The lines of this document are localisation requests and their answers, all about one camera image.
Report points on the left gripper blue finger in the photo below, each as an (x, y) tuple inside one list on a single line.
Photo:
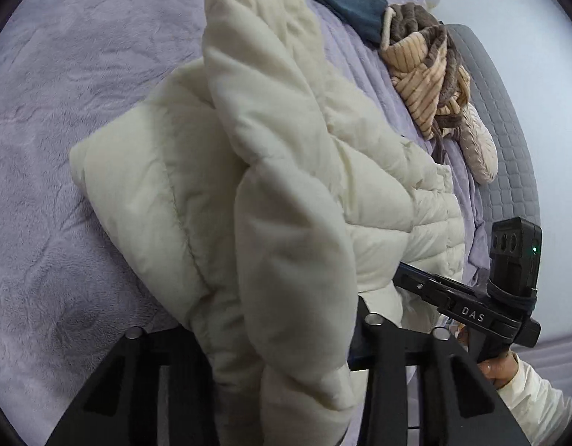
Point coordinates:
[(359, 356)]

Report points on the cream quilted down jacket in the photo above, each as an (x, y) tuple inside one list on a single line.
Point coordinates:
[(258, 193)]

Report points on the right forearm white sleeve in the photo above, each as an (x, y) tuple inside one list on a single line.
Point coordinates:
[(542, 411)]

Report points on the person's right hand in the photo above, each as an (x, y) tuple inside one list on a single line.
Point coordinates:
[(500, 371)]

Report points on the grey quilted headboard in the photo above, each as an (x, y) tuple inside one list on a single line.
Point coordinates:
[(514, 191)]

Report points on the round cream pleated cushion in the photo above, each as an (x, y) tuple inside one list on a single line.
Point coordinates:
[(477, 146)]

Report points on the brown striped plush robe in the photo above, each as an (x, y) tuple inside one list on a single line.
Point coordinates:
[(426, 70)]

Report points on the purple textured bed blanket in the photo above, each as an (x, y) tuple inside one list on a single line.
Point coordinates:
[(67, 295)]

